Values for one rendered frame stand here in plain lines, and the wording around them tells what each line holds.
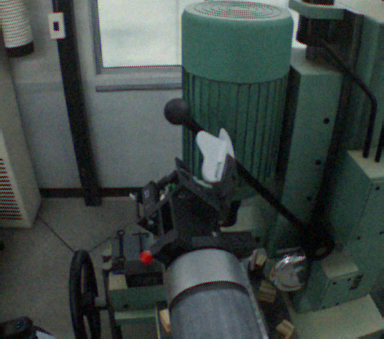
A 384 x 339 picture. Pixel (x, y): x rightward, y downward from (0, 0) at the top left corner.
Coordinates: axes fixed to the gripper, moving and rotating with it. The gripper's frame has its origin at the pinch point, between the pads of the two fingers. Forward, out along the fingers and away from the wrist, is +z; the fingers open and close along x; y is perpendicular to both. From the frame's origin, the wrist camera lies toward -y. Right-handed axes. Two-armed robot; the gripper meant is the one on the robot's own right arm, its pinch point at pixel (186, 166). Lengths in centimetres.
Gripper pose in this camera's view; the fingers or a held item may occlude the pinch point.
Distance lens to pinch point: 53.0
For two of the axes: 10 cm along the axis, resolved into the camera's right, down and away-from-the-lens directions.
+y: -6.8, -5.7, -4.6
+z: -1.5, -5.1, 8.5
